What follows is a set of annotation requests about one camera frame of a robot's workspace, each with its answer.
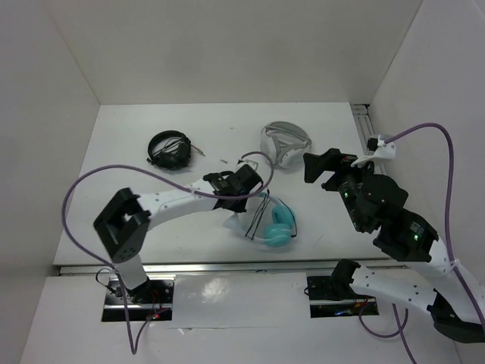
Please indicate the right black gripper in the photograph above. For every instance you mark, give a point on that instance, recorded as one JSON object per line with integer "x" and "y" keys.
{"x": 335, "y": 161}

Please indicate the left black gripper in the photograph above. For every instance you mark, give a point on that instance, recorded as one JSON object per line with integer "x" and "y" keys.
{"x": 239, "y": 207}

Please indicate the teal white cat-ear headphones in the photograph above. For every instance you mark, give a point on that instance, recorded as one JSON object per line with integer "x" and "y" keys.
{"x": 273, "y": 224}

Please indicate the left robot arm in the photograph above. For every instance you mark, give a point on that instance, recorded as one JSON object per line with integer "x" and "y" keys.
{"x": 127, "y": 218}

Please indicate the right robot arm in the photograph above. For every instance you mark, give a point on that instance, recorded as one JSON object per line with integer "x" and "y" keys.
{"x": 454, "y": 299}

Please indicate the black headphones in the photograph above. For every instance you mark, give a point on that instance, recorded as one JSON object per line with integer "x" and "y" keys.
{"x": 171, "y": 150}

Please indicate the white grey gaming headset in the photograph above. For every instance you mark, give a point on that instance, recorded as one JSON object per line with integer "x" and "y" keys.
{"x": 285, "y": 144}

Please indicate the white cover plate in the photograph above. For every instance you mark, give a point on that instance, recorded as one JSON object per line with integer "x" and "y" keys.
{"x": 245, "y": 300}

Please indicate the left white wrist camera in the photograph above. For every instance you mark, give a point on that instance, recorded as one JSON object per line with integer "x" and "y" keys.
{"x": 247, "y": 162}

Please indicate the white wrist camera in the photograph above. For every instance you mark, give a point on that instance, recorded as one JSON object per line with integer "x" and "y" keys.
{"x": 380, "y": 151}
{"x": 247, "y": 162}

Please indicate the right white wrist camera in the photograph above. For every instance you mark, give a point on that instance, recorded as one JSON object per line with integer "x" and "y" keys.
{"x": 380, "y": 151}

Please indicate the aluminium side rail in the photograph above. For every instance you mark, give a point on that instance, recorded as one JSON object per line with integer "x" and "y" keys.
{"x": 365, "y": 128}

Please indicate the aluminium front rail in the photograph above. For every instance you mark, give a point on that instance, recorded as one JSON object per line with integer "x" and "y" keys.
{"x": 219, "y": 267}

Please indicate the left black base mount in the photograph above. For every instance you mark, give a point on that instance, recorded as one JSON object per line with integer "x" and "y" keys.
{"x": 156, "y": 301}

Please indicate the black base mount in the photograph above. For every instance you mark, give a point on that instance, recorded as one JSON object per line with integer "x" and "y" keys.
{"x": 326, "y": 302}
{"x": 156, "y": 301}

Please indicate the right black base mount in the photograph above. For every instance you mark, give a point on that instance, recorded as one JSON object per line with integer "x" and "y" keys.
{"x": 326, "y": 302}

